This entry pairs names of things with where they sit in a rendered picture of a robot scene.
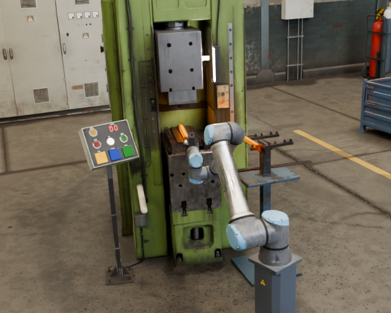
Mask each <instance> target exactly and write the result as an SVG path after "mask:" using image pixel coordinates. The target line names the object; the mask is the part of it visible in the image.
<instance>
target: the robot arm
mask: <svg viewBox="0 0 391 313"><path fill-rule="evenodd" d="M244 139H245V131H244V129H243V128H242V126H241V125H239V124H237V123H235V122H225V123H220V124H212V125H208V126H207V127H206V128H205V131H204V140H205V144H206V145H210V149H211V150H212V154H213V158H214V160H213V162H212V163H211V164H210V166H203V167H202V162H203V158H202V155H201V154H200V151H199V149H198V148H197V147H196V145H197V144H196V141H195V133H194V132H189V133H188V142H187V140H185V141H183V145H184V146H185V148H186V150H185V153H186V156H187V158H188V160H189V181H190V182H191V183H193V184H200V183H202V182H203V180H207V179H212V178H220V182H221V184H222V188H223V192H224V195H225V199H226V202H227V206H228V210H229V213H230V216H231V218H230V220H229V221H228V223H229V225H228V226H227V229H226V233H227V239H228V241H229V244H230V245H231V247H232V248H233V249H234V250H236V251H240V250H247V249H250V248H256V247H261V248H260V250H259V253H258V259H259V261H260V262H261V263H263V264H265V265H269V266H284V265H287V264H289V263H290V262H291V261H292V253H291V250H290V248H289V218H288V216H287V214H285V213H283V212H281V211H275V210H270V211H264V212H263V213H262V215H261V218H259V219H256V218H255V215H254V214H253V213H251V212H250V211H249V207H248V203H247V200H246V197H245V193H244V190H243V187H242V184H241V180H240V176H239V174H238V170H237V167H236V163H235V160H234V157H233V152H234V151H235V149H236V147H237V146H238V145H240V144H241V143H242V142H243V141H244Z"/></svg>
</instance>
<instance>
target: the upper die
mask: <svg viewBox="0 0 391 313"><path fill-rule="evenodd" d="M163 94H164V96H165V98H166V100H167V102H168V104H169V105H174V104H189V103H197V92H196V89H194V88H193V87H192V90H185V91H171V89H169V92H163Z"/></svg>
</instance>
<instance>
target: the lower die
mask: <svg viewBox="0 0 391 313"><path fill-rule="evenodd" d="M183 126H184V128H185V130H186V132H187V134H188V133H189V132H193V131H191V130H192V129H191V128H189V127H190V125H183ZM190 129H191V130H190ZM169 131H170V132H171V135H172V136H173V139H172V138H169V146H170V148H171V151H172V153H177V152H185V150H186V148H185V146H184V145H183V141H184V136H183V134H182V132H181V130H180V128H179V126H178V125H177V127H171V128H170V129H169ZM195 141H196V144H197V145H196V147H197V148H198V149H199V140H198V139H197V137H196V138H195ZM183 150H184V151H183Z"/></svg>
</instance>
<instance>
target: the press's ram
mask: <svg viewBox="0 0 391 313"><path fill-rule="evenodd" d="M153 31H154V41H155V58H156V77H157V85H158V87H159V89H160V91H161V92H169V89H171V91H185V90H192V87H193V88H194V89H203V73H202V60H209V56H208V55H202V42H201V31H199V30H198V29H196V28H194V27H193V26H191V25H190V26H184V29H179V30H165V29H164V27H160V28H153Z"/></svg>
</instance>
